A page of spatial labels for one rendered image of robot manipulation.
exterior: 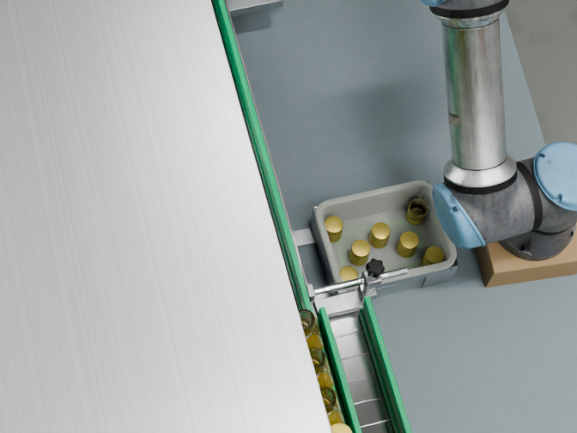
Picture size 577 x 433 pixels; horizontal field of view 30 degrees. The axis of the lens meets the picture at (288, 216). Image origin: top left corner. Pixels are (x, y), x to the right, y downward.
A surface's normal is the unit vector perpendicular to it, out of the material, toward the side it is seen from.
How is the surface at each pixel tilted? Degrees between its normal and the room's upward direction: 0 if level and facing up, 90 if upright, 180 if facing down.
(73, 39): 0
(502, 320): 0
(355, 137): 0
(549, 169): 8
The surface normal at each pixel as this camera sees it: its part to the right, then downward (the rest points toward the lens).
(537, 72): 0.05, -0.41
